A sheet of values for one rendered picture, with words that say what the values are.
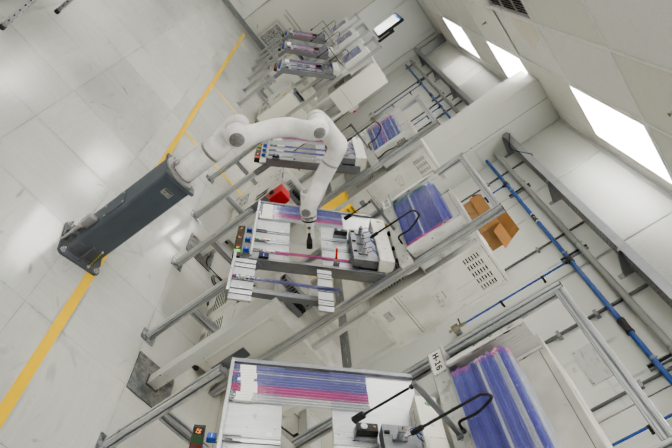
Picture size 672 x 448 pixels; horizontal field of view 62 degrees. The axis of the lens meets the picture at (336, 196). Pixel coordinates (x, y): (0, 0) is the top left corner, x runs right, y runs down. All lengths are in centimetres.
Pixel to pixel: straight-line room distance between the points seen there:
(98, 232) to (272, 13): 877
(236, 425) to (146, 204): 129
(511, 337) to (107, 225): 196
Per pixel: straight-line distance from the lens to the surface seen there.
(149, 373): 310
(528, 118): 635
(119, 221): 300
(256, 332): 317
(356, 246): 308
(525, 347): 228
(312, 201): 286
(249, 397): 215
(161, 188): 287
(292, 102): 744
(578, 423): 211
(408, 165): 431
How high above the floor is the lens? 183
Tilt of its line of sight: 12 degrees down
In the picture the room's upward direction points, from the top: 55 degrees clockwise
